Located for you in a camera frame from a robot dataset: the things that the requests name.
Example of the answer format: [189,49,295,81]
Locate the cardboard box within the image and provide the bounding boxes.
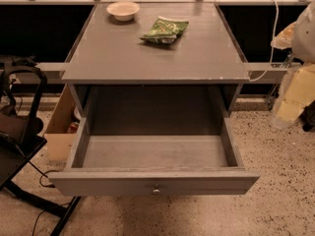
[44,86,76,161]

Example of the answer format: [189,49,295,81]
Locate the red can in box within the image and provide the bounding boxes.
[67,122,79,134]

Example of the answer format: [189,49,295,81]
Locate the grey open top drawer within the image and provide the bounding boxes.
[47,86,261,197]

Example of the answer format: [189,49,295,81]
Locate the green jalapeno chip bag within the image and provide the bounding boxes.
[140,16,189,44]

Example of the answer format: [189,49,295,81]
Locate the black chair frame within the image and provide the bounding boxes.
[0,56,80,236]

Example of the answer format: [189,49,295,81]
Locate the grey wooden cabinet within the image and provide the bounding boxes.
[60,1,251,118]

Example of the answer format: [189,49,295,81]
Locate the white ceramic bowl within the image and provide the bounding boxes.
[106,1,140,22]

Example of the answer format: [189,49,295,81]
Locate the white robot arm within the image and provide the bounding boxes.
[271,1,315,128]

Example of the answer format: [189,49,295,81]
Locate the white cable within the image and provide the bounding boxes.
[248,0,281,83]

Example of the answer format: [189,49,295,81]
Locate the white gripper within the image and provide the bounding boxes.
[271,22,315,129]

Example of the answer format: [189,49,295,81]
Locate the black floor cable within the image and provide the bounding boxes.
[27,160,60,189]

